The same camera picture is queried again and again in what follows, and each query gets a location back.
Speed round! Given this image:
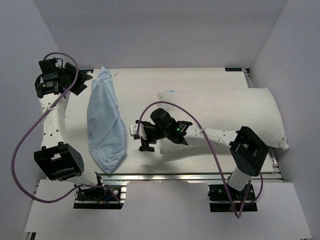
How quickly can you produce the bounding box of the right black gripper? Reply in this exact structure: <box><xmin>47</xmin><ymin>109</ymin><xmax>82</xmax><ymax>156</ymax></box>
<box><xmin>138</xmin><ymin>121</ymin><xmax>169</xmax><ymax>153</ymax></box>

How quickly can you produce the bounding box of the white pillow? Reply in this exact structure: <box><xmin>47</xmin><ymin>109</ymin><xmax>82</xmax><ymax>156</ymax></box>
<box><xmin>157</xmin><ymin>88</ymin><xmax>289</xmax><ymax>150</ymax></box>

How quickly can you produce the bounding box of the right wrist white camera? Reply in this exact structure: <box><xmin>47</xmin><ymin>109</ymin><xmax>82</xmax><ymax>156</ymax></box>
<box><xmin>129</xmin><ymin>123</ymin><xmax>147</xmax><ymax>140</ymax></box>

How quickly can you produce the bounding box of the left blue table label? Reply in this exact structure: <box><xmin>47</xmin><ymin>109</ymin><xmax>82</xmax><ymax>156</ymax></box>
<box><xmin>79</xmin><ymin>69</ymin><xmax>94</xmax><ymax>74</ymax></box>

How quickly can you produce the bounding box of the blue table label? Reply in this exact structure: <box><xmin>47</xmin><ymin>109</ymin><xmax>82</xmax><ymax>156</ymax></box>
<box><xmin>224</xmin><ymin>67</ymin><xmax>243</xmax><ymax>72</ymax></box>
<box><xmin>79</xmin><ymin>69</ymin><xmax>94</xmax><ymax>74</ymax></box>

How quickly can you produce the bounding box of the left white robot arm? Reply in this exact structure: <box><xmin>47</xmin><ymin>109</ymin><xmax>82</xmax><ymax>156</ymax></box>
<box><xmin>34</xmin><ymin>58</ymin><xmax>106</xmax><ymax>200</ymax></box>

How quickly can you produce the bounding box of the light blue pillowcase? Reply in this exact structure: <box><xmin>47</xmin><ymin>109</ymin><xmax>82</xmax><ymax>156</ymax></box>
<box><xmin>86</xmin><ymin>67</ymin><xmax>127</xmax><ymax>174</ymax></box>

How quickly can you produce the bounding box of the aluminium front rail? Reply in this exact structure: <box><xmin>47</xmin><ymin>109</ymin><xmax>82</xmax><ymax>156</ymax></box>
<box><xmin>101</xmin><ymin>173</ymin><xmax>284</xmax><ymax>184</ymax></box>

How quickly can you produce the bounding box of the right blue table label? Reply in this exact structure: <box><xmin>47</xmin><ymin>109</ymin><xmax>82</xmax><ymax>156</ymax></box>
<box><xmin>224</xmin><ymin>67</ymin><xmax>243</xmax><ymax>72</ymax></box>

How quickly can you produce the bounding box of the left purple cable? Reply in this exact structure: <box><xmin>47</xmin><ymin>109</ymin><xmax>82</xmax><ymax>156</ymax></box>
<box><xmin>11</xmin><ymin>51</ymin><xmax>124</xmax><ymax>208</ymax></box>

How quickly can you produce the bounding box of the right aluminium side rail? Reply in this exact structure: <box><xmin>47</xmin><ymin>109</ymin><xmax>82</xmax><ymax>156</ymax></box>
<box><xmin>243</xmin><ymin>68</ymin><xmax>281</xmax><ymax>174</ymax></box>

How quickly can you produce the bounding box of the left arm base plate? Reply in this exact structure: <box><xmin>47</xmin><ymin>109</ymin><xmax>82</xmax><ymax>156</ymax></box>
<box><xmin>73</xmin><ymin>185</ymin><xmax>126</xmax><ymax>210</ymax></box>

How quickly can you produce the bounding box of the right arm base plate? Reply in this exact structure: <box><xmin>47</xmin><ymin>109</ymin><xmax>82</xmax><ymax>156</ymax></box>
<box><xmin>207</xmin><ymin>184</ymin><xmax>258</xmax><ymax>213</ymax></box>

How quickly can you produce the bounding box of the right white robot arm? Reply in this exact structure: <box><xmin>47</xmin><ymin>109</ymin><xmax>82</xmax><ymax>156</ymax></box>
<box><xmin>130</xmin><ymin>108</ymin><xmax>268</xmax><ymax>200</ymax></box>

